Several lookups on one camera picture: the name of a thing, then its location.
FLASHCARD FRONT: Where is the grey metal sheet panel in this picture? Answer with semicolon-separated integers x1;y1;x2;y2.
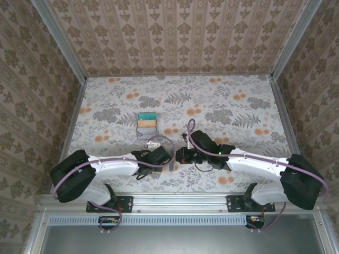
39;224;326;254

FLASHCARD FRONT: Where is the floral patterned table cover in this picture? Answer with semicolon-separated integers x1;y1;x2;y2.
57;75;305;194

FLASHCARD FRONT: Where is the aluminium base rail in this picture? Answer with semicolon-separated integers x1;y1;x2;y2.
39;192;323;213

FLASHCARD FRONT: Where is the right gripper thin black cable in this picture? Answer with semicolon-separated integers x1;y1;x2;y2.
194;161;216;173

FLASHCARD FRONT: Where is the left gripper thin black cable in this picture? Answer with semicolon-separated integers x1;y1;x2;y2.
135;165;161;182

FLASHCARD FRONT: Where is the white slotted cable duct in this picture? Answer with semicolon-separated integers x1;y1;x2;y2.
49;214;248;227

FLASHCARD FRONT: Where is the aluminium table edge profile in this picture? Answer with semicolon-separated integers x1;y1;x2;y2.
52;79;87;196
269;75;313;193

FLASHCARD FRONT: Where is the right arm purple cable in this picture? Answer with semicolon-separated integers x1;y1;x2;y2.
186;119;331;232

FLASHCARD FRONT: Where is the gripper thin black cable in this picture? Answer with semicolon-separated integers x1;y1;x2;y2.
135;165;161;182
194;161;216;173

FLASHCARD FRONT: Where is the aluminium frame post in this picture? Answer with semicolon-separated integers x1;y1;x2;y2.
30;0;88;83
271;0;323;80

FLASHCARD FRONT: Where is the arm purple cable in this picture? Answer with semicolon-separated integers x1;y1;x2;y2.
51;134;176;233
186;119;331;232

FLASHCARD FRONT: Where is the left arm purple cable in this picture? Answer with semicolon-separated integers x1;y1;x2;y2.
51;134;176;233

